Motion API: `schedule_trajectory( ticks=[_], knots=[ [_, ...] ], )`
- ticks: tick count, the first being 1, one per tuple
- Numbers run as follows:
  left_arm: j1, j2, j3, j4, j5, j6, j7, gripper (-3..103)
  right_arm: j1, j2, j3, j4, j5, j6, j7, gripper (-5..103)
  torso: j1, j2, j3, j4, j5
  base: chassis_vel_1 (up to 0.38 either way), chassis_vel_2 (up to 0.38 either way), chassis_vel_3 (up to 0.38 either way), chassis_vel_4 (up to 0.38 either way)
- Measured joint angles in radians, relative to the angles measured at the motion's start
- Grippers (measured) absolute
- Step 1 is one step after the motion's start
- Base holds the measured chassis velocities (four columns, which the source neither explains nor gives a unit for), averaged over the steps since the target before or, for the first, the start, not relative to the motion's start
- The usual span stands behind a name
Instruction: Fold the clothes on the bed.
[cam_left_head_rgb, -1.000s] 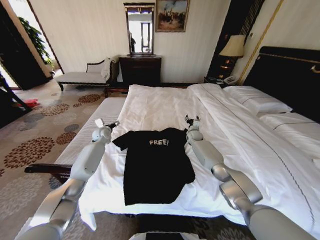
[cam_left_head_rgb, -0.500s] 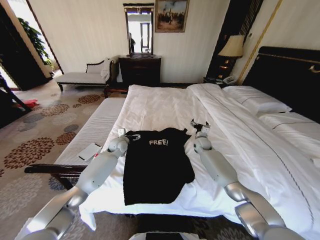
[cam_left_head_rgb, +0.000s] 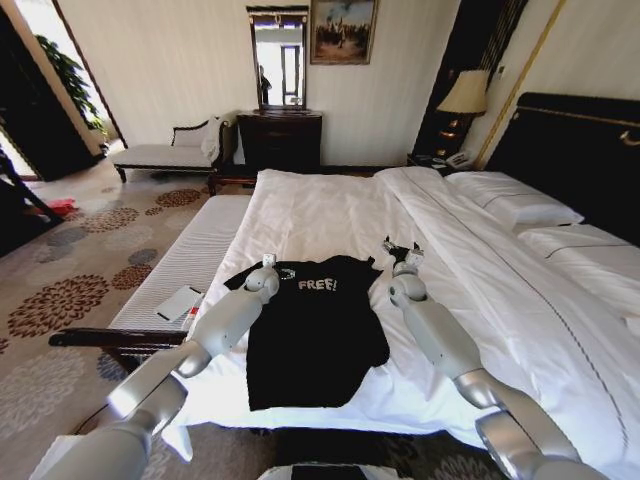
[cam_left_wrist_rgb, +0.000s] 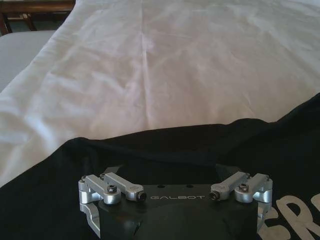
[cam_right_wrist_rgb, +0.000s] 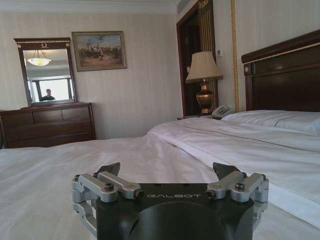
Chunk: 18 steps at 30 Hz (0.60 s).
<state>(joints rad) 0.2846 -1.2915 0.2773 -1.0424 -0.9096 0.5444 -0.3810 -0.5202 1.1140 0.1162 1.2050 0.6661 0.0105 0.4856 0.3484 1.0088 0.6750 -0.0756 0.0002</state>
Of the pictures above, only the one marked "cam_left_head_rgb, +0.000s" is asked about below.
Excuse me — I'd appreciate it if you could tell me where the bed with white duvet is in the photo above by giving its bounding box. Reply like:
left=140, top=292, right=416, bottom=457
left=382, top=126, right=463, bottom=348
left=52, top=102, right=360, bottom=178
left=172, top=167, right=640, bottom=464

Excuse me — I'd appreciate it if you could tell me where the white striped bed bench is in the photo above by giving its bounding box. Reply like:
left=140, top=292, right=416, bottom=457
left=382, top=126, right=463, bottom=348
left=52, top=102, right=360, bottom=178
left=48, top=194, right=259, bottom=374

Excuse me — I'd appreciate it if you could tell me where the black bed headboard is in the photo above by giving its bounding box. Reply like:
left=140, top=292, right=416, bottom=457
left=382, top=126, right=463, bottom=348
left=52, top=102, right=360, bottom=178
left=484, top=92, right=640, bottom=246

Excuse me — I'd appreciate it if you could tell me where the black FREE print t-shirt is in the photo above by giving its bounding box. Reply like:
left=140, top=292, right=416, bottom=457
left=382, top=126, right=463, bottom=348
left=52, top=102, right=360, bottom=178
left=222, top=254, right=392, bottom=412

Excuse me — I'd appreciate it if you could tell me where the dark nightstand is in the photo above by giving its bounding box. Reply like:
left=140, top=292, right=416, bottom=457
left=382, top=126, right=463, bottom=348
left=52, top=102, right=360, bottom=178
left=406, top=148, right=482, bottom=175

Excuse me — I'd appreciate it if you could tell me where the white pillow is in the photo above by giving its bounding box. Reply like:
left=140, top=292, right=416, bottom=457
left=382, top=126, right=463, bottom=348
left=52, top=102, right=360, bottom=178
left=444, top=171, right=585, bottom=231
left=517, top=224, right=640, bottom=321

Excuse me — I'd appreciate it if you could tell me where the white booklet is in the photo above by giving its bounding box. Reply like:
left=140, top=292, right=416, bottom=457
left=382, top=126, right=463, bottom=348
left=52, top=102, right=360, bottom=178
left=155, top=285, right=205, bottom=322

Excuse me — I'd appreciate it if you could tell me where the dark wooden dresser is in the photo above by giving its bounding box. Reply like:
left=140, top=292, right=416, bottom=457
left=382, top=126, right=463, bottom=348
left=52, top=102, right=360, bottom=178
left=235, top=110, right=324, bottom=174

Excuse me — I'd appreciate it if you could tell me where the white cloth on chaise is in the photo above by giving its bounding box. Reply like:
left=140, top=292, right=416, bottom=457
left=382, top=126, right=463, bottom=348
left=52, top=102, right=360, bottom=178
left=201, top=116, right=224, bottom=159

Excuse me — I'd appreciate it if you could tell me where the table lamp with cream shade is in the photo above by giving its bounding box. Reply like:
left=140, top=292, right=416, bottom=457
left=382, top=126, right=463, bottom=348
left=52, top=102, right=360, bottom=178
left=435, top=69, right=489, bottom=151

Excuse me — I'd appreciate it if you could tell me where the white chaise longue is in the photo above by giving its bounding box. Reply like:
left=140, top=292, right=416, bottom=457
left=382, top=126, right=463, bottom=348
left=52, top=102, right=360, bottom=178
left=112, top=117, right=237, bottom=196

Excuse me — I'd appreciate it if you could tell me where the person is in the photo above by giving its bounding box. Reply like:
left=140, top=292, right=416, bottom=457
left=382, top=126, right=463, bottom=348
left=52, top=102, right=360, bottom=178
left=258, top=66, right=274, bottom=105

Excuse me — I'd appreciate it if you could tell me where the white robot front shell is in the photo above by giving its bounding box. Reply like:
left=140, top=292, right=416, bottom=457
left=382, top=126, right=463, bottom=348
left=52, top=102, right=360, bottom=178
left=257, top=462, right=389, bottom=480

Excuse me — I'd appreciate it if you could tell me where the gold framed painting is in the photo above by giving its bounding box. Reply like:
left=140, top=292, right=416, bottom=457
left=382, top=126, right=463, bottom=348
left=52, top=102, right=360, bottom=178
left=309, top=0, right=377, bottom=66

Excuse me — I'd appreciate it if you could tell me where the red item on carpet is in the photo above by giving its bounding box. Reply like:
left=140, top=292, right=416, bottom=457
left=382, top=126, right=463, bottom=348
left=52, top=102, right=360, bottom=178
left=43, top=196, right=78, bottom=214

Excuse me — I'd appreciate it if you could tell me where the dark wooden furniture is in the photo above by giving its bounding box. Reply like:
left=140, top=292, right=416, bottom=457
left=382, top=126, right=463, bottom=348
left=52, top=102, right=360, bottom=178
left=0, top=149, right=66, bottom=259

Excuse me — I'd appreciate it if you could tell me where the green potted plant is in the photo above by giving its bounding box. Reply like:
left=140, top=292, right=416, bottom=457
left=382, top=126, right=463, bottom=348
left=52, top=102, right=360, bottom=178
left=34, top=34, right=109, bottom=146

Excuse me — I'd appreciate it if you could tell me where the dark framed wall mirror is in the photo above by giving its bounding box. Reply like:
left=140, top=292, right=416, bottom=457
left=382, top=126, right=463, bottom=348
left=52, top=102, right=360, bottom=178
left=246, top=5, right=310, bottom=113

